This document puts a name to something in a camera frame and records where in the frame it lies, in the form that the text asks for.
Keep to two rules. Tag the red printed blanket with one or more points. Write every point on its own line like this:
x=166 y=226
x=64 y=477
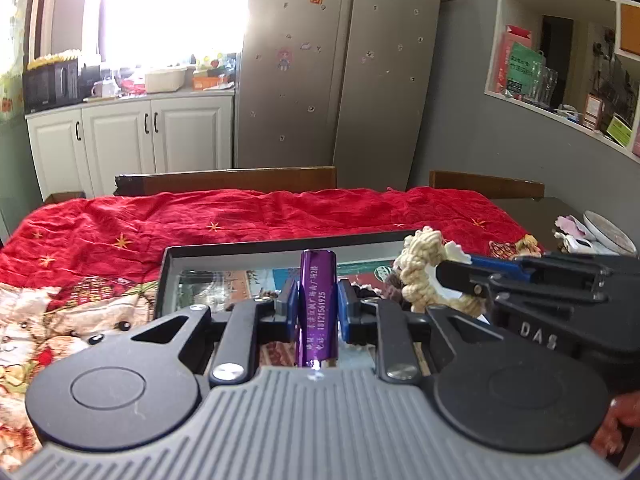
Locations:
x=200 y=215

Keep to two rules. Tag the orange box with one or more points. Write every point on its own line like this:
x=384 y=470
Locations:
x=207 y=83

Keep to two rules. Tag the cream crochet scrunchie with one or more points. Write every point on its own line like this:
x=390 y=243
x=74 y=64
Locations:
x=420 y=280

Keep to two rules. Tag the black microwave oven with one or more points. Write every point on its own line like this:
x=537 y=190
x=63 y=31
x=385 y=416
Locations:
x=50 y=85

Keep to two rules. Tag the purple lighter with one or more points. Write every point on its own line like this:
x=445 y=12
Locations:
x=317 y=305

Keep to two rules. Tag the clear drinking glasses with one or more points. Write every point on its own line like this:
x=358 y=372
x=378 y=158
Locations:
x=542 y=85

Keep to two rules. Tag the person's right hand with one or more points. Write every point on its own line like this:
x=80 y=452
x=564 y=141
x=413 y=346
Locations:
x=622 y=420

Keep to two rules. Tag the white plate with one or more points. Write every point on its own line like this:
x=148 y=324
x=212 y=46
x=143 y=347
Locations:
x=607 y=232

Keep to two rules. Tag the white wall shelf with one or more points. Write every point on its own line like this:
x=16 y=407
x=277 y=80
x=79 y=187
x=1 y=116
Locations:
x=495 y=40

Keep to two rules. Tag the wooden chair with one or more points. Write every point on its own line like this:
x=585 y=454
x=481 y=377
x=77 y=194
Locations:
x=225 y=180
x=485 y=185

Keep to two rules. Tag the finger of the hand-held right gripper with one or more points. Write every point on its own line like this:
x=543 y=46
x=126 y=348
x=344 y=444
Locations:
x=465 y=280
x=500 y=265

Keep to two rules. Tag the white mug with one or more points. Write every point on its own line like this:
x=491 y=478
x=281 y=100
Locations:
x=104 y=89

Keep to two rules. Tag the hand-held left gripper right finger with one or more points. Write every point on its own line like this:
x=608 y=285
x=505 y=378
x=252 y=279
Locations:
x=345 y=310

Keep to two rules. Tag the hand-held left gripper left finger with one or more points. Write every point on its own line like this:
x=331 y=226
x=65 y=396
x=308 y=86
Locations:
x=289 y=305

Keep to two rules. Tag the red and green paper bag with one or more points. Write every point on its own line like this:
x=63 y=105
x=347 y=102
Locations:
x=517 y=65

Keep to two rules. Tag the white kitchen cabinet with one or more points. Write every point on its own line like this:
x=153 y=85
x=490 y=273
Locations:
x=125 y=140

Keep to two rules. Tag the silver refrigerator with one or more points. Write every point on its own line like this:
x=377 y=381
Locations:
x=340 y=70

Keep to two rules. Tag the black tray box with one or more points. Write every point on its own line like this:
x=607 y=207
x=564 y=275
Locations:
x=225 y=270

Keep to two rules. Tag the white plastic container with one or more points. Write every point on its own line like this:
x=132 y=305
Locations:
x=165 y=80

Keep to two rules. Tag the doll fridge magnet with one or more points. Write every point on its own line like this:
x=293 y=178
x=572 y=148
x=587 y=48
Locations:
x=284 y=59

